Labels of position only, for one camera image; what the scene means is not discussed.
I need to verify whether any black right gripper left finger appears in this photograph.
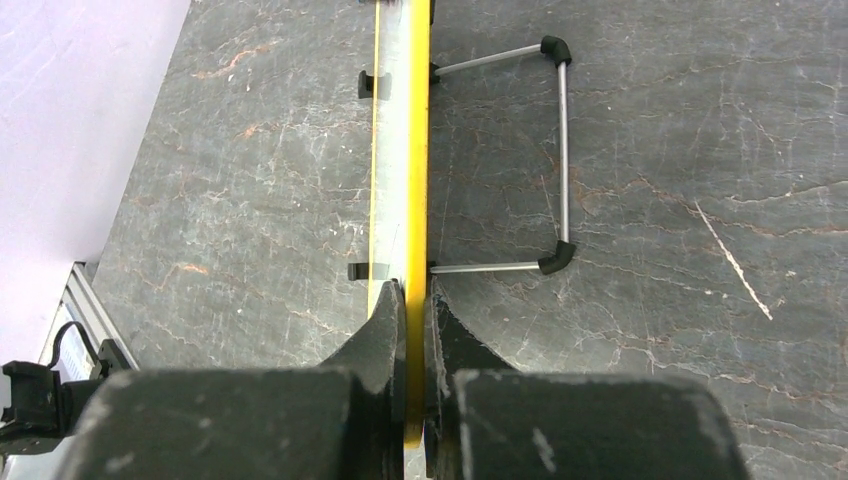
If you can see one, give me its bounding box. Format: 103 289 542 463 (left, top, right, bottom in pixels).
321 280 407 479

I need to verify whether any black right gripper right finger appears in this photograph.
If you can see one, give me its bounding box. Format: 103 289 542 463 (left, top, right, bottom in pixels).
423 294 514 479

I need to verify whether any small wood-framed whiteboard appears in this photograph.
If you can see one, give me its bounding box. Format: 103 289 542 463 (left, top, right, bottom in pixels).
358 0 432 449

